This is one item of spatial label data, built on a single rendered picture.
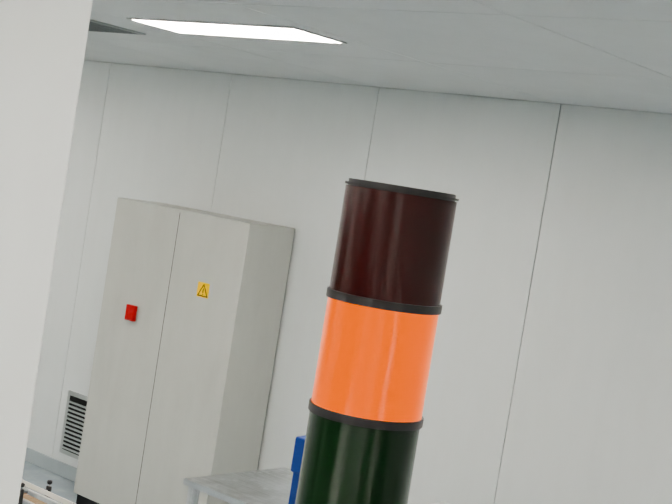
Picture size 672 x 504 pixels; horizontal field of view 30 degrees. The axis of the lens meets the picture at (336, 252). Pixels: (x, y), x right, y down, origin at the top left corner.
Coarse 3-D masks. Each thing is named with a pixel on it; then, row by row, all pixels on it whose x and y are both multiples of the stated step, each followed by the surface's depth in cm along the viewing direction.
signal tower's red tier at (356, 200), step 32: (352, 192) 53; (384, 192) 52; (352, 224) 53; (384, 224) 52; (416, 224) 52; (448, 224) 53; (352, 256) 53; (384, 256) 52; (416, 256) 52; (352, 288) 53; (384, 288) 52; (416, 288) 52
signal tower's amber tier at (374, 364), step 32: (352, 320) 52; (384, 320) 52; (416, 320) 53; (320, 352) 54; (352, 352) 52; (384, 352) 52; (416, 352) 53; (320, 384) 54; (352, 384) 52; (384, 384) 52; (416, 384) 53; (384, 416) 52; (416, 416) 54
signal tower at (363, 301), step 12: (360, 180) 53; (408, 192) 52; (420, 192) 52; (432, 192) 52; (348, 300) 53; (360, 300) 52; (372, 300) 52; (408, 312) 52; (420, 312) 53; (432, 312) 53; (312, 408) 54; (336, 420) 53; (348, 420) 52; (360, 420) 52; (372, 420) 52; (420, 420) 54
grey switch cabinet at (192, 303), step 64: (128, 256) 798; (192, 256) 761; (256, 256) 741; (128, 320) 795; (192, 320) 758; (256, 320) 749; (128, 384) 791; (192, 384) 755; (256, 384) 758; (128, 448) 787; (192, 448) 751; (256, 448) 767
